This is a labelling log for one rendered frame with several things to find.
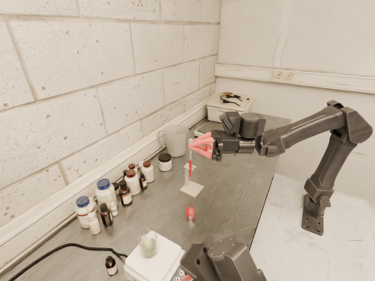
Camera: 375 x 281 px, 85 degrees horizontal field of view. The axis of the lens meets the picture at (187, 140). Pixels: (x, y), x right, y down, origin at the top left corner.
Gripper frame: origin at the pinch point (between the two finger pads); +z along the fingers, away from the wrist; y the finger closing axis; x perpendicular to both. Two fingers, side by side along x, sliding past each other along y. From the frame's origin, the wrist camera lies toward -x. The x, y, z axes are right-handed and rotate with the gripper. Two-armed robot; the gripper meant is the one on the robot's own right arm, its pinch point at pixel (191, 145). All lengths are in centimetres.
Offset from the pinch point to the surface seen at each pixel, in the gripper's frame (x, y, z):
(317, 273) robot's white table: 32, 22, -38
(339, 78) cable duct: -3, -80, -101
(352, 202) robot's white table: 32, -5, -70
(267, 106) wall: 25, -105, -68
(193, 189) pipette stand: 31.7, -14.3, -2.1
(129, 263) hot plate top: 23.9, 23.3, 17.3
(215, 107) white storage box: 20, -91, -22
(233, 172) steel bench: 32.4, -27.0, -23.3
